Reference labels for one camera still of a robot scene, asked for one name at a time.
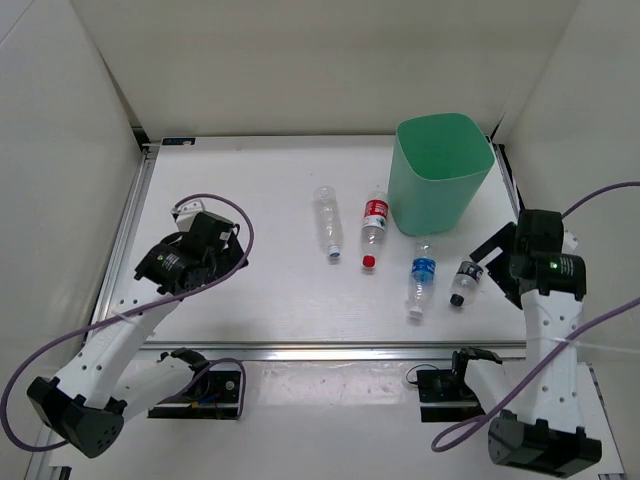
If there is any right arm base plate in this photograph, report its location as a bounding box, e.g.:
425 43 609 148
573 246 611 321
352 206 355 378
405 364 484 423

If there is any clear bottle blue cap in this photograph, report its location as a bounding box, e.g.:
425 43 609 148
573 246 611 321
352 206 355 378
313 185 344 263

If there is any blue label bottle white cap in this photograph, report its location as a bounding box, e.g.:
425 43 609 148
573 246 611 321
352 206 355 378
405 240 439 320

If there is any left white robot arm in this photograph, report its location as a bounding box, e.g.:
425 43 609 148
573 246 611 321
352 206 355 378
27 211 248 458

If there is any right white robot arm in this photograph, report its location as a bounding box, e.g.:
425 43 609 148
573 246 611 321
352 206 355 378
449 209 602 479

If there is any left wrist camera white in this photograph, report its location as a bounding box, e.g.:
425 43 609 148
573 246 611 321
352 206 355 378
171 199 206 232

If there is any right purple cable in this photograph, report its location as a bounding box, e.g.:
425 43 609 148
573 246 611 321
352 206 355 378
431 181 640 453

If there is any green plastic bin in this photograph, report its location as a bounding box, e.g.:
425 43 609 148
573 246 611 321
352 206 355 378
387 113 494 236

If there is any aluminium table frame rail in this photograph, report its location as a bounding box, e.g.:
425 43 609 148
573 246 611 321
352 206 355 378
29 127 626 480

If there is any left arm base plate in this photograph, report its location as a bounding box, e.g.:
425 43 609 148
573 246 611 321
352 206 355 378
147 358 247 421

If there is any small bottle black cap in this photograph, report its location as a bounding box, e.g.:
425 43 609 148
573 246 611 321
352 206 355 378
448 259 485 307

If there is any red label bottle red cap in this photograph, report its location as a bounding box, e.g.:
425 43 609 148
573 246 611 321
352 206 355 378
360 191 389 269

